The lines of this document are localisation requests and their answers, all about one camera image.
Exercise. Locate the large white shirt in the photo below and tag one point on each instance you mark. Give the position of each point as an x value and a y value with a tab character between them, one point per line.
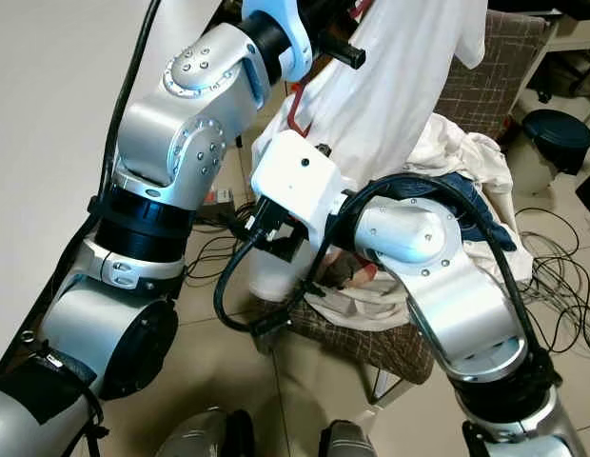
390	76

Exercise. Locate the pink red plastic hanger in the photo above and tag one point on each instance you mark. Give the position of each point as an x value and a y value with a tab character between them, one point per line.
295	109

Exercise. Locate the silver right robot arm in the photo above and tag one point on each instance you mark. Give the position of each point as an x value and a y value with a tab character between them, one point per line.
428	248

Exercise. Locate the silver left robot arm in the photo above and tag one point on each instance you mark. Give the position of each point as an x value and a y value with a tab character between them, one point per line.
190	124

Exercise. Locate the beige patterned garment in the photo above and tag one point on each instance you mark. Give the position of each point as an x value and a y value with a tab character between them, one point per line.
343	269

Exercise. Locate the brown patterned fabric chair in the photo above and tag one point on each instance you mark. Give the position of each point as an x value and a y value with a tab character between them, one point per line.
495	86

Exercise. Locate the cream white garment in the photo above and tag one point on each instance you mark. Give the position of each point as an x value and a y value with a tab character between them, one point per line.
476	157

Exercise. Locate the blue denim garment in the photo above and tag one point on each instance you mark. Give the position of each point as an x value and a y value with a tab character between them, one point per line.
490	205

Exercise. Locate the robot left leg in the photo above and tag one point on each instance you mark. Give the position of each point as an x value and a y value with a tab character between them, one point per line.
200	436

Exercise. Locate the robot leg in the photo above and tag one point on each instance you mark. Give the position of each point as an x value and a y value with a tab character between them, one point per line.
200	436
352	443

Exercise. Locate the robot right leg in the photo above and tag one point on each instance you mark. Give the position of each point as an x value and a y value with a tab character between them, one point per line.
352	443

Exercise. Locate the grey bin dark blue lid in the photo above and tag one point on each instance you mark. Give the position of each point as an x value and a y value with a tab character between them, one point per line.
557	133

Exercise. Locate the white table with black legs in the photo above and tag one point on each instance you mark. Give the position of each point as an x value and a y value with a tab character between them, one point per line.
48	114

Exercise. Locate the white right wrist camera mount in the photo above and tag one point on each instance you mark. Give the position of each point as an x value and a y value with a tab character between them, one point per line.
295	181

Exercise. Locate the grey power strip red switch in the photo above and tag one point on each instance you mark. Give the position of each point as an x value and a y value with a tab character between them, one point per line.
219	195

